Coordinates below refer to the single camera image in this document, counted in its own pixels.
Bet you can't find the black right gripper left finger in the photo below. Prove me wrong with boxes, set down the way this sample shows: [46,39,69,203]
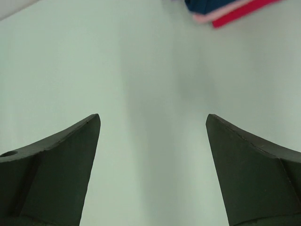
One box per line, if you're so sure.
[0,114,101,226]

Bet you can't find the pink folded shirt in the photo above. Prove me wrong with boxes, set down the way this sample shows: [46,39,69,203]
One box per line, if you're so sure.
[192,0,254,24]

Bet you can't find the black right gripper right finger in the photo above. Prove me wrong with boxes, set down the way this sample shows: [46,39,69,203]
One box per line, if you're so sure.
[206,114,301,226]

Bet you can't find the navy blue folded shirt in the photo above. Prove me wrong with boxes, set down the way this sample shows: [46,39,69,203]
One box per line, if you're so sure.
[184,0,235,14]

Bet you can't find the red folded shirt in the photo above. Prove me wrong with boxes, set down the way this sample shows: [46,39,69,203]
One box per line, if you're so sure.
[212,0,280,29]

